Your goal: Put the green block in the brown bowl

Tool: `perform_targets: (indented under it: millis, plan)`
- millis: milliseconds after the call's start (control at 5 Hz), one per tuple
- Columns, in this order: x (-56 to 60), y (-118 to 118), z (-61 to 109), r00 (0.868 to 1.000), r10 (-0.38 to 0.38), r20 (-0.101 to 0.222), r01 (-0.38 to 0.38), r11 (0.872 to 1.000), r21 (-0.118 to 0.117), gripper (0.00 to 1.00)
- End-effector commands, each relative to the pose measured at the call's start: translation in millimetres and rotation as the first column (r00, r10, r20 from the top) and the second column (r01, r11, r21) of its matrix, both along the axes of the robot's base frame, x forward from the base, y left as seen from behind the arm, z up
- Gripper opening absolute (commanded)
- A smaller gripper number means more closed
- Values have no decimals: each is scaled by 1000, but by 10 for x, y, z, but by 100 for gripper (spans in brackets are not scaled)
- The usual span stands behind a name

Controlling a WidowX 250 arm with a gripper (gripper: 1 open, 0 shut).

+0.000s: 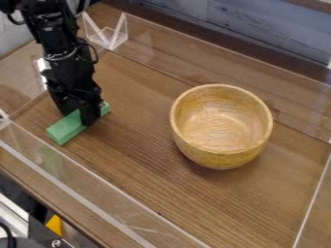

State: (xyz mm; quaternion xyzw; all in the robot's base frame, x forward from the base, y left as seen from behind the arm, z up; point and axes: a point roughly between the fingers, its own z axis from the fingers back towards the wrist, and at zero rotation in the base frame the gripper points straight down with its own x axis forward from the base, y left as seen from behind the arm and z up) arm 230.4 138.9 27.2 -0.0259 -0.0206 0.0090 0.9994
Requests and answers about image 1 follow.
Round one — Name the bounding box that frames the brown wooden bowl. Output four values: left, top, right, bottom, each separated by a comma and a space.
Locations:
170, 84, 273, 170

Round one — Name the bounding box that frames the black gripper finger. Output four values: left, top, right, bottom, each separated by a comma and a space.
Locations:
50, 89, 78, 116
78, 95, 105, 127

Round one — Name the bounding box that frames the black cable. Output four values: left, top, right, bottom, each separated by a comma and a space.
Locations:
0, 222, 19, 248

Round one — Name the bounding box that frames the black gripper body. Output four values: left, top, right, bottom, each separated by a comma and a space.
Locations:
42, 47, 102, 100

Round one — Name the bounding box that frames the clear acrylic corner bracket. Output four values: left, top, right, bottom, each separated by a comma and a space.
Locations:
82, 13, 129, 50

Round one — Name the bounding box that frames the clear acrylic front wall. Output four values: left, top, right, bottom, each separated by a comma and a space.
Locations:
0, 120, 210, 248

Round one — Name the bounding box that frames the green rectangular block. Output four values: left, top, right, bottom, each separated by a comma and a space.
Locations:
46, 101, 113, 146

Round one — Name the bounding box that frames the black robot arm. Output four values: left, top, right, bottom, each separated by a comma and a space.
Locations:
0, 0, 103, 126

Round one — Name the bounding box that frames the yellow and black device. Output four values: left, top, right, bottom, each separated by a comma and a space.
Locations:
27, 215, 86, 248

